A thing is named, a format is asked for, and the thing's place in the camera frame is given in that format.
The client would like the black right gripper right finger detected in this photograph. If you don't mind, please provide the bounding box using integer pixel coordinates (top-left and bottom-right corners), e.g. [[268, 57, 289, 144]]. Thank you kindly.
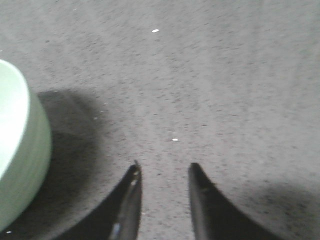
[[188, 162, 281, 240]]

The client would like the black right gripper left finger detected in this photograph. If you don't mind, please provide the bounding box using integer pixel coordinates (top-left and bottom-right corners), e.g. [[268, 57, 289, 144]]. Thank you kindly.
[[56, 161, 142, 240]]

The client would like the green ribbed bowl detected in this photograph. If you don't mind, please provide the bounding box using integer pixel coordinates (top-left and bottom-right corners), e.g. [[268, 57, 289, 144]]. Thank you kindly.
[[0, 60, 52, 231]]

